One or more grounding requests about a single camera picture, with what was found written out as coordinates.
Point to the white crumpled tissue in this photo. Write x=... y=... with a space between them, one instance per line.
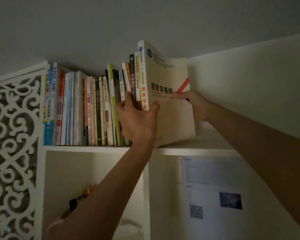
x=127 y=229

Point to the white carved lattice panel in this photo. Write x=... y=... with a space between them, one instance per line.
x=15 y=137

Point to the person's right forearm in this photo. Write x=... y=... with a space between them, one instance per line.
x=265 y=152

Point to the colourful stationery bundle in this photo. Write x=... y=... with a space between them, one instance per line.
x=77 y=199

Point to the row of shelved books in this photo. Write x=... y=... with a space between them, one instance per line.
x=75 y=109

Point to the white bookshelf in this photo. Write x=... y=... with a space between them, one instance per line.
x=90 y=149

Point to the white paper sheet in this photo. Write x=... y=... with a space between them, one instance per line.
x=210 y=172

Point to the person's left hand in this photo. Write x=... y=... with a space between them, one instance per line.
x=140 y=124

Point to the cream education textbook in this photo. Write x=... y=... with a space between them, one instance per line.
x=175 y=119

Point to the person's right hand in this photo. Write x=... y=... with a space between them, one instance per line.
x=201 y=104

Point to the person's left forearm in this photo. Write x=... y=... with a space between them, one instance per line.
x=102 y=197

